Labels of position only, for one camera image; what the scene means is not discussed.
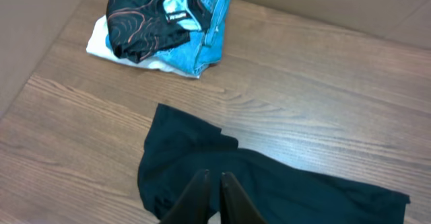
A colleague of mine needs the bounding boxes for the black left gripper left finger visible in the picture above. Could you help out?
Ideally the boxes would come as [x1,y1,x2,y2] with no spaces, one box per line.
[160,170,211,224]

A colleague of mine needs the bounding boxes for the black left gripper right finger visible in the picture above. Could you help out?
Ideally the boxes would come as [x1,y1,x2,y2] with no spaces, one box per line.
[220,172,267,224]

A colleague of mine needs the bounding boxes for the black t-shirt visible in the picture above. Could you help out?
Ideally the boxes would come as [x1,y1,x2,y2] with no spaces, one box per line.
[137,104,410,224]

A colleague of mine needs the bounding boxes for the folded blue denim jeans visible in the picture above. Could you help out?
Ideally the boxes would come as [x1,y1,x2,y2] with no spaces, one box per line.
[105,0,232,79]

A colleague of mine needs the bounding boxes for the folded white garment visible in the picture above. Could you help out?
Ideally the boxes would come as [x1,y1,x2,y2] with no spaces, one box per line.
[86,15,199,79]

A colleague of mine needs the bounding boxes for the black orange patterned shirt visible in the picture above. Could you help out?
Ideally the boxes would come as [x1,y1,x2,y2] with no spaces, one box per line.
[106,0,213,64]

